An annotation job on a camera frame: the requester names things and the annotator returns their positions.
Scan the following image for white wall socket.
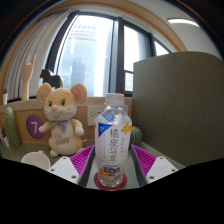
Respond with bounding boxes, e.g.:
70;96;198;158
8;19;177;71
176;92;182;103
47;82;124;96
87;105;105;127

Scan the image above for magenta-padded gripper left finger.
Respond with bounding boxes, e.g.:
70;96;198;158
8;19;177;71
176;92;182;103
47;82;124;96
49;144;98;188

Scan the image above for black horse figure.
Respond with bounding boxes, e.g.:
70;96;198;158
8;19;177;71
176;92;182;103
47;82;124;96
39;68;64;89

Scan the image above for dark-framed window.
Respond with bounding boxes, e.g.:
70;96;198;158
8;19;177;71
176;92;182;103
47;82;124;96
44;10;173;98

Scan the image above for wooden hand model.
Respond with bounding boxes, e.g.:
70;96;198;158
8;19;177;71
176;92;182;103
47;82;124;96
21;54;38;102

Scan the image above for grey-beige curtain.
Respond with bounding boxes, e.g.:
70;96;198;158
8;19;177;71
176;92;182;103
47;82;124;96
3;9;73;101

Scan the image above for round green cactus figure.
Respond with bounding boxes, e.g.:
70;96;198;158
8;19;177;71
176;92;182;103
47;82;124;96
129;125;144;147

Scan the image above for clear plastic drink bottle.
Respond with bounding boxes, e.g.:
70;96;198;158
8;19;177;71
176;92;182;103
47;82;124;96
94;92;133;188

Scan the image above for round purple number sign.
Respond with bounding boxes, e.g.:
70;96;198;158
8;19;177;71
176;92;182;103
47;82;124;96
25;114;46;140

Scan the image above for ceiling lights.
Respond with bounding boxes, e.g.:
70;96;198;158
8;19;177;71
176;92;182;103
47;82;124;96
167;17;200;28

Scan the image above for grey-green desk partition panel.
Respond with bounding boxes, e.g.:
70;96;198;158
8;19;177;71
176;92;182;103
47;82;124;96
131;51;224;168

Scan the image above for flat round red coaster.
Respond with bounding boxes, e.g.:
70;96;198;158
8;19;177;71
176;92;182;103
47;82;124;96
93;171;129;192

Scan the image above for pale yellow-green cup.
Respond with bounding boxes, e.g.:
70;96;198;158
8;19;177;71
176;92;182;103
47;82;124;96
20;150;52;172

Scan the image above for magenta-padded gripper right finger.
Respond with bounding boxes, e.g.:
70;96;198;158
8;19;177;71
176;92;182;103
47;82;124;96
128;144;179;188

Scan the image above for yellow plush mouse toy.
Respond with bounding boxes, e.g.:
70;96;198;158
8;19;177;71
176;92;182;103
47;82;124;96
35;82;88;158

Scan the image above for wooden window ledge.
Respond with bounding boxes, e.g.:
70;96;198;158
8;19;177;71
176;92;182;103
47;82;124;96
0;96;133;144

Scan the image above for tall green cactus figure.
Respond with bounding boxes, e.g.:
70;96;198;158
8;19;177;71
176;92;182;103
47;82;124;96
3;106;22;150

